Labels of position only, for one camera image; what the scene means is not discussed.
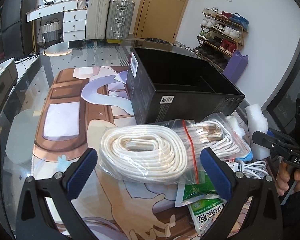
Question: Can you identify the white charging cable bundle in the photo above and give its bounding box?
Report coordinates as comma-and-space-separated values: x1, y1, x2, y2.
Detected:
226, 160, 269, 181

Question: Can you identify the green medicine sachet pack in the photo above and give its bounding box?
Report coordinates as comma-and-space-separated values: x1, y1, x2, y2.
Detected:
187, 198, 227, 236

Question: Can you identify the blue white soft toy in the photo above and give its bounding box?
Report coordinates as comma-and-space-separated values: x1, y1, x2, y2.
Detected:
226, 115, 253, 161

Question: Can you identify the person's right hand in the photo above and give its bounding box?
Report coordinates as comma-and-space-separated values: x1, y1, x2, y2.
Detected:
275, 161, 300, 196

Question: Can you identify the purple paper bag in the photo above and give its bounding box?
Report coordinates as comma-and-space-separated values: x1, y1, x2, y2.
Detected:
223, 50, 249, 83

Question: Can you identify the shoe rack with shoes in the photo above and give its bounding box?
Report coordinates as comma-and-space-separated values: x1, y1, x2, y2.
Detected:
194, 7, 249, 71

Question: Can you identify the black cardboard box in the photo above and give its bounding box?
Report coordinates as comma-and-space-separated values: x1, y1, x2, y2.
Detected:
126, 48, 244, 125

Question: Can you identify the grey side cabinet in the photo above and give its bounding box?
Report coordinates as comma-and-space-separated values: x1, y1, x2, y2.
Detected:
0, 58, 18, 113

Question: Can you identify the wooden door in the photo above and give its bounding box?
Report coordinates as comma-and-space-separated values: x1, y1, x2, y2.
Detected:
134, 0, 188, 42

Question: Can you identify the silver aluminium suitcase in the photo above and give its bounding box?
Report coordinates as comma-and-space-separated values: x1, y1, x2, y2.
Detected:
106, 0, 135, 40

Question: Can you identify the black refrigerator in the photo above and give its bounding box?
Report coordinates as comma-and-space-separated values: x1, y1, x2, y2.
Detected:
0, 0, 37, 61

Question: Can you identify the woven laundry basket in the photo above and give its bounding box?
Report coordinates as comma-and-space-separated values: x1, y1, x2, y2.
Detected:
41, 18, 62, 48

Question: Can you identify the white suitcase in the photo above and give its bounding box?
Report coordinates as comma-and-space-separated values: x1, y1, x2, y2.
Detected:
85, 0, 110, 40

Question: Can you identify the white drawer desk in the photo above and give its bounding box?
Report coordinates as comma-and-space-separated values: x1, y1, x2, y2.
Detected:
26, 0, 87, 42

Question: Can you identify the bagged white rope coil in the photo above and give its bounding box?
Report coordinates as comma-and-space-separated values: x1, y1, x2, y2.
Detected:
97, 123, 207, 185

